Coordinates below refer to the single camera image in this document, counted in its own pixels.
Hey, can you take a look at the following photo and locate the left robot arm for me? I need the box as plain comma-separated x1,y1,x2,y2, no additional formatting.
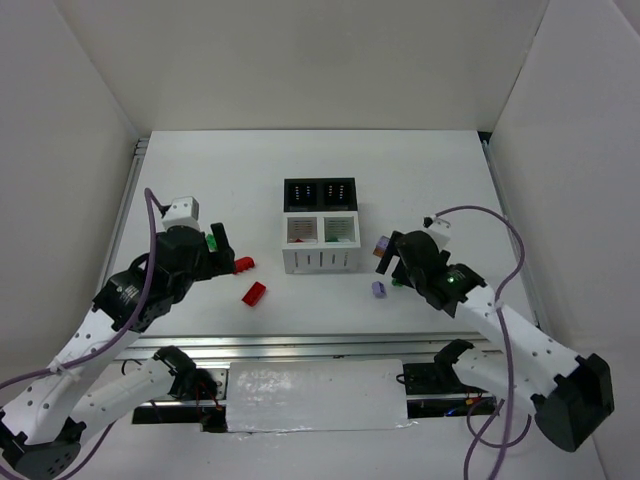
1,223,235,479

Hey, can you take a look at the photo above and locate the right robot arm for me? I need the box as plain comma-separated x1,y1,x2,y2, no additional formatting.
376,231,614,452

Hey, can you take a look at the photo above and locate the green lego on orange plate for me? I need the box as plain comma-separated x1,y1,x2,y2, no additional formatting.
205,234,218,252

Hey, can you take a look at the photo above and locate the red ridged lego brick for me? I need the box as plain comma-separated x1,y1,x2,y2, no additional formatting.
234,256,256,275

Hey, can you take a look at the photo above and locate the purple hollow lego brick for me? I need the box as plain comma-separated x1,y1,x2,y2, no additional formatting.
371,281,387,299

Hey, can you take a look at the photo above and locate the red rectangular lego brick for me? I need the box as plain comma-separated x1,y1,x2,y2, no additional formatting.
241,282,267,307

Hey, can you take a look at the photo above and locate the white container pair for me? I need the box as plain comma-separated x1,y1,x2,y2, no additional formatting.
281,211,361,274

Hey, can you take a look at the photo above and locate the black container pair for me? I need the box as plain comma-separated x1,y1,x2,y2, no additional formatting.
283,177,358,213

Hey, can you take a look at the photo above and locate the white foam cover panel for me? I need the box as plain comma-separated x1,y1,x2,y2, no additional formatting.
226,359,410,433

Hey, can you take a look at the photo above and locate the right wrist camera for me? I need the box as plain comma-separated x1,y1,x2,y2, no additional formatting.
423,215,452,250

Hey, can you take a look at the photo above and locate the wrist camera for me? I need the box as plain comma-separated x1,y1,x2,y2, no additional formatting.
162,196,201,231
423,215,452,250

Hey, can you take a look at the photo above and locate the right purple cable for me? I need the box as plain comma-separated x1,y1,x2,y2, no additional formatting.
434,204,534,480

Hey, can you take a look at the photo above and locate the purple cable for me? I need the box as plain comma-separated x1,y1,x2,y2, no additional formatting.
0,188,174,480
434,204,534,480

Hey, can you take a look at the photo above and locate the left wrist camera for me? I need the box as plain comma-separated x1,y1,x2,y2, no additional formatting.
162,196,201,231

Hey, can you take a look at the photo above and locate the aluminium rail frame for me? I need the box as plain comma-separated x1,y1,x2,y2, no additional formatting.
113,130,516,357

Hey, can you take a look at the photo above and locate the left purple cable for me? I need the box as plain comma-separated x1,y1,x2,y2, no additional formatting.
0,188,174,480

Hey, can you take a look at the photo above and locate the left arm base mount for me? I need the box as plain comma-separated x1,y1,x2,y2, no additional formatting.
168,367,223,418

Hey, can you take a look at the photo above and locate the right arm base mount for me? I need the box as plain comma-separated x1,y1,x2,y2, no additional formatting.
396,362,495,419

